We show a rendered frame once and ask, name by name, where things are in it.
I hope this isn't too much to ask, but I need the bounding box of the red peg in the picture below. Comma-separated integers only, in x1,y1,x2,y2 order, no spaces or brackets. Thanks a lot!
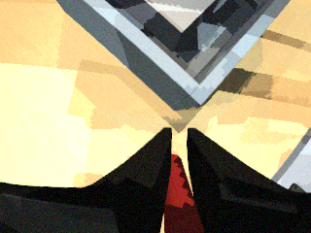
164,154,205,233

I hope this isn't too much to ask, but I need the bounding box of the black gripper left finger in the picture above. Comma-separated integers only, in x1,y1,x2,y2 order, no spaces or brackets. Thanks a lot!
0,127,172,233

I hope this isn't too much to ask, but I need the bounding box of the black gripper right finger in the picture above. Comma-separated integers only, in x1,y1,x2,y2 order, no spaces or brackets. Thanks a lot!
187,128,311,233

